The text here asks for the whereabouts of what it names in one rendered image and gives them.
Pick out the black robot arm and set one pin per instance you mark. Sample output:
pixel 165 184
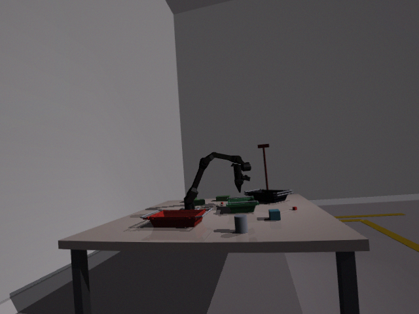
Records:
pixel 204 162

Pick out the teal block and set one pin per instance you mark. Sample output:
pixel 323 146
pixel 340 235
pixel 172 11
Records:
pixel 274 214

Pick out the grey cylinder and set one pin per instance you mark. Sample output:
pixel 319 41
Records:
pixel 241 225

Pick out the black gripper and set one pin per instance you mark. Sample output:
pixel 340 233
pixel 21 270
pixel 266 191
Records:
pixel 238 180

